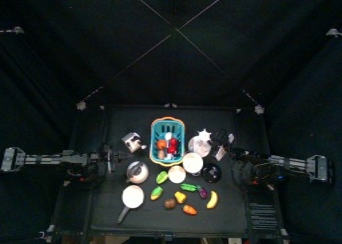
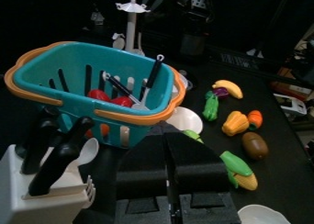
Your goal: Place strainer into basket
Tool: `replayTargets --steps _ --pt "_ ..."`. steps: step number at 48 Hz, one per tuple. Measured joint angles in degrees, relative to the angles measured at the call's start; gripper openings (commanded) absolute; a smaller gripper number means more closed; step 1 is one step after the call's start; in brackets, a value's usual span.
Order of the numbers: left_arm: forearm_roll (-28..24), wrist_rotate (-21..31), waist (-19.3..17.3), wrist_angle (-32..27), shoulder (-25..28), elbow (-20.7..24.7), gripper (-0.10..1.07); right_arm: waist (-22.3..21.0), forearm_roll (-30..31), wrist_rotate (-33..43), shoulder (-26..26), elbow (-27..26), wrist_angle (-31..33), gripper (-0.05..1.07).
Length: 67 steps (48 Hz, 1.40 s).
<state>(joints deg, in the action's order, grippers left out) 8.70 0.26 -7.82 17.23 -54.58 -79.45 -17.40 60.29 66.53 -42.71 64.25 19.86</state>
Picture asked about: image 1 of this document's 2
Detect red toy food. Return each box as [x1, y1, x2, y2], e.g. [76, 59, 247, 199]
[165, 137, 180, 156]

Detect white round bowl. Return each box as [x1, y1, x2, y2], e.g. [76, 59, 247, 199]
[181, 152, 205, 175]

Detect white text label sticker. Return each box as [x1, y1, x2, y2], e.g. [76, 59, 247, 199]
[247, 202, 279, 230]

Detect grey white toy appliance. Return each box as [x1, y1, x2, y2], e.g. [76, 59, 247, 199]
[120, 131, 144, 154]

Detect silver toy kettle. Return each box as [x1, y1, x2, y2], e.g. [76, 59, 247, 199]
[124, 160, 150, 185]

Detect white spiky toy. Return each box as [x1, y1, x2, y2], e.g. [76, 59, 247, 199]
[196, 128, 213, 142]

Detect purple toy eggplant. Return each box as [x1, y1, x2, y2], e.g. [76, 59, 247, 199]
[196, 185, 209, 200]

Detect cream round bowl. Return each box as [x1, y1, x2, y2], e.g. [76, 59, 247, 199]
[166, 165, 188, 185]

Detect black round pan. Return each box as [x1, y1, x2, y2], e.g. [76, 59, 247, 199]
[200, 163, 223, 184]

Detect orange toy carrot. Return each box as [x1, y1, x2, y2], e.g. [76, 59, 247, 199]
[181, 204, 199, 216]

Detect white frying pan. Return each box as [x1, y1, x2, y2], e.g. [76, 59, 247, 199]
[114, 184, 146, 225]

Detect white toy spoon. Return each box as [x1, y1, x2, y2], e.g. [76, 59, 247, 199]
[162, 131, 174, 160]

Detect yellow toy food piece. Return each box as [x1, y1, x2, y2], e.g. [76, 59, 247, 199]
[172, 191, 188, 204]

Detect teal basket with orange rim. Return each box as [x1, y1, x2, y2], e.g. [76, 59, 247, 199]
[148, 116, 187, 167]

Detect green yellow toy corn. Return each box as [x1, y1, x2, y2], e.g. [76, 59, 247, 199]
[154, 170, 169, 185]

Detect green toy pepper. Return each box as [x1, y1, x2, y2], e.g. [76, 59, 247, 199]
[178, 183, 199, 193]

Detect brown toy potato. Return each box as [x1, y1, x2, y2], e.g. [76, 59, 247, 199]
[162, 198, 177, 211]

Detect green yellow toy vegetable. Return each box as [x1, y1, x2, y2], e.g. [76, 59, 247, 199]
[149, 185, 164, 202]

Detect yellow toy banana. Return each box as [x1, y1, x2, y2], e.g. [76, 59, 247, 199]
[204, 190, 220, 210]

